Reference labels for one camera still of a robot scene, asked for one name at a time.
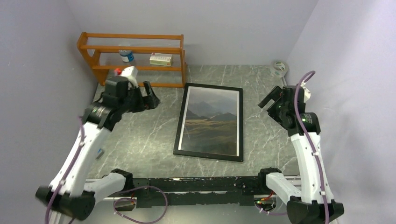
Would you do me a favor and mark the picture frame black and wood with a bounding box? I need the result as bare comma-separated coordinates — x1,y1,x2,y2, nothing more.
173,82,244,162

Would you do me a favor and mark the blue white small jar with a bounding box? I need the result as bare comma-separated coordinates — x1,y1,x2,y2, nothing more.
119,49,134,63

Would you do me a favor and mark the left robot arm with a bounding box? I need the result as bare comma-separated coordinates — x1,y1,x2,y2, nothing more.
35,75,160,223

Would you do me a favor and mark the clear tape roll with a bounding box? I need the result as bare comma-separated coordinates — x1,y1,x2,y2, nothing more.
269,60,289,78

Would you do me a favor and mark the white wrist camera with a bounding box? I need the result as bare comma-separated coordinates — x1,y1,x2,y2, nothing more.
114,66,139,87
300,82,311,103

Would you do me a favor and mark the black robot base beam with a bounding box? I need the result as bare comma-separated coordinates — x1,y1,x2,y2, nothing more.
102,169,288,209

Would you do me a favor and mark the white cream small box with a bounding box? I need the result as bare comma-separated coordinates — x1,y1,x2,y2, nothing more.
149,53,173,67

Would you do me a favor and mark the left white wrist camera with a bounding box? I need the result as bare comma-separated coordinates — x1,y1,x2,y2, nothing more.
114,66,139,87

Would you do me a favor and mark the blue grey eraser block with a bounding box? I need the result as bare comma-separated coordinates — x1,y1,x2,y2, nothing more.
96,149,104,160

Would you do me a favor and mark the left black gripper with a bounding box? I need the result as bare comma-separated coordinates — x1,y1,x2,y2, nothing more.
118,80,160,114

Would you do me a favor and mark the landscape photo print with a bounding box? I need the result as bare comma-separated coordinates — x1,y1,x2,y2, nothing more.
178,86,240,157

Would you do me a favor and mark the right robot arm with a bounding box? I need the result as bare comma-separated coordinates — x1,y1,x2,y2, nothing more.
256,86,345,224

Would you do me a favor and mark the orange wooden shelf rack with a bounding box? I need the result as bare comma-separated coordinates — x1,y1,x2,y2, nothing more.
77,32,187,88

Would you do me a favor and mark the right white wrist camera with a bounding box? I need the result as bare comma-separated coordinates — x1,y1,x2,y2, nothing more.
300,82,311,103

